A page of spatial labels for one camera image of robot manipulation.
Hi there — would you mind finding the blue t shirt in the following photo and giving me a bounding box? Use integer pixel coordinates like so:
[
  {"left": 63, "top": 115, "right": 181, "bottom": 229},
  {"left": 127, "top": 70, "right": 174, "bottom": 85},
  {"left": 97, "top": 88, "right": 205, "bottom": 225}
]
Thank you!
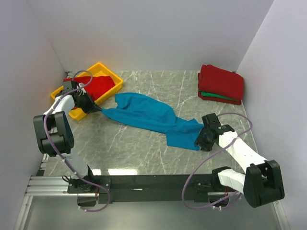
[{"left": 102, "top": 92, "right": 203, "bottom": 151}]

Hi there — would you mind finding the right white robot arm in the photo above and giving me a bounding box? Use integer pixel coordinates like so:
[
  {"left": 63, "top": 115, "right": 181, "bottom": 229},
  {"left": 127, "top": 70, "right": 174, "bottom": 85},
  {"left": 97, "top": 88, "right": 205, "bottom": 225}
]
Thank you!
[{"left": 195, "top": 113, "right": 285, "bottom": 207}]

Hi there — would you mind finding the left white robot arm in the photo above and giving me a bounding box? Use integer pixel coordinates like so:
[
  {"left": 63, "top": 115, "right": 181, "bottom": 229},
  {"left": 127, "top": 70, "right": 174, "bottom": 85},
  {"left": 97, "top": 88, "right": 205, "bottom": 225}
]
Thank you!
[{"left": 33, "top": 89, "right": 101, "bottom": 193}]

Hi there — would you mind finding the red t shirt in tray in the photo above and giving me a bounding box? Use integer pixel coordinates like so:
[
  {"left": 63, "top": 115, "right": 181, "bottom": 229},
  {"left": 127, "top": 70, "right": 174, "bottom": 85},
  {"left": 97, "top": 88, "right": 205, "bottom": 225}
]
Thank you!
[{"left": 58, "top": 76, "right": 115, "bottom": 114}]

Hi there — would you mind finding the yellow plastic tray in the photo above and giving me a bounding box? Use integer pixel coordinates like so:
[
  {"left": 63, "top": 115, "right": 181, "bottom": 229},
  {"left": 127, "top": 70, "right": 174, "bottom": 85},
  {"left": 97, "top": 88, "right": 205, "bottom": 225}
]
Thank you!
[{"left": 50, "top": 62, "right": 124, "bottom": 120}]

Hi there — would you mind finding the folded green shirt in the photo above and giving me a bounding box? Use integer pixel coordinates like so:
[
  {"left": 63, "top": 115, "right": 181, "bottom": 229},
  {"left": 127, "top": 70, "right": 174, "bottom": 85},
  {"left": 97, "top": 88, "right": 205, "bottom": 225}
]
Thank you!
[{"left": 199, "top": 91, "right": 237, "bottom": 101}]

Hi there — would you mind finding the folded dark red shirt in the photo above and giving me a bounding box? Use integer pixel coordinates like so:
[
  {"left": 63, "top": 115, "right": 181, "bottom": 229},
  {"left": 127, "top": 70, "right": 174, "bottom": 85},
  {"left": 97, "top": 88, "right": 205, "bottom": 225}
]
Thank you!
[{"left": 198, "top": 65, "right": 244, "bottom": 101}]

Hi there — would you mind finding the black base beam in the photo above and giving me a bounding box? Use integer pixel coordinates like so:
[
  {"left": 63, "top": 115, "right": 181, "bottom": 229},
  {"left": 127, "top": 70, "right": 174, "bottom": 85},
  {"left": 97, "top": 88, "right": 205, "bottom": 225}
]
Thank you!
[{"left": 62, "top": 174, "right": 232, "bottom": 207}]

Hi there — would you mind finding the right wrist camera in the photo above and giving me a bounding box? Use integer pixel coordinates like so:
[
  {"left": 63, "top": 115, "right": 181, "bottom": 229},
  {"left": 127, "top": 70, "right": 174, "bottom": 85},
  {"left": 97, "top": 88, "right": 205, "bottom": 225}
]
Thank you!
[{"left": 202, "top": 113, "right": 221, "bottom": 127}]

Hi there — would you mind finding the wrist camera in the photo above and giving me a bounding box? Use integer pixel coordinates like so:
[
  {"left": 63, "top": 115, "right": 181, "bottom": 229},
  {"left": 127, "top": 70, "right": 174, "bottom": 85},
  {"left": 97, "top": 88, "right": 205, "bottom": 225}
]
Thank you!
[
  {"left": 62, "top": 80, "right": 81, "bottom": 93},
  {"left": 202, "top": 113, "right": 221, "bottom": 127}
]

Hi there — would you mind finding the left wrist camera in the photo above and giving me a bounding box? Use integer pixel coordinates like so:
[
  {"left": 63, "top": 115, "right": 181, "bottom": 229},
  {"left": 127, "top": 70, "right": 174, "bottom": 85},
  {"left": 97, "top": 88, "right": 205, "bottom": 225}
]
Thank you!
[{"left": 62, "top": 80, "right": 81, "bottom": 93}]

